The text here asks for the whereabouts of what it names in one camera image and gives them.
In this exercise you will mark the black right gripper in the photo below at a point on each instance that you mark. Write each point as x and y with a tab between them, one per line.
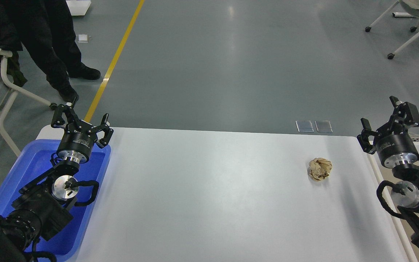
393	145

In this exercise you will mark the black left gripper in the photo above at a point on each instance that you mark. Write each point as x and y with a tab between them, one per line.
78	139

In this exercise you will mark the brown paper ball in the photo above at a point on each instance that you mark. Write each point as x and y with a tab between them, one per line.
319	169

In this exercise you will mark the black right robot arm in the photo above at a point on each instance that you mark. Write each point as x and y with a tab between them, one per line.
396	151

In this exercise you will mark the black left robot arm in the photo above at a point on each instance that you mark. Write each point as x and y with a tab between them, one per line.
42	209

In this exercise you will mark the white plastic bin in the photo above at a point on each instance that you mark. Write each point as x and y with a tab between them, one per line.
401	199

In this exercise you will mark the blue plastic bin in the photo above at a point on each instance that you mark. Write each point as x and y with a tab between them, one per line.
34	161

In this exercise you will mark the right floor metal plate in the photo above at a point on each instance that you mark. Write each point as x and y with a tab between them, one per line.
323	126

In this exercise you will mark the floor metal plate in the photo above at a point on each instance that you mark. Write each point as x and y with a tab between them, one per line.
304	126
323	126

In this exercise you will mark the left floor metal plate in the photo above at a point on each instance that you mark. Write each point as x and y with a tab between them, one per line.
304	126

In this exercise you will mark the white power adapter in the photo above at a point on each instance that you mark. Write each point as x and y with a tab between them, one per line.
83	38

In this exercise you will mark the person in black clothes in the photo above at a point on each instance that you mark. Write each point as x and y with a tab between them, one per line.
45	28

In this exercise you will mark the white flat floor board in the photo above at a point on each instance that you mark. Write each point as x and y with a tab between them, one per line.
78	7

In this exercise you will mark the white chair with black jacket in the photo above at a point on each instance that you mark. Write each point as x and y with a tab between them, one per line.
9	64

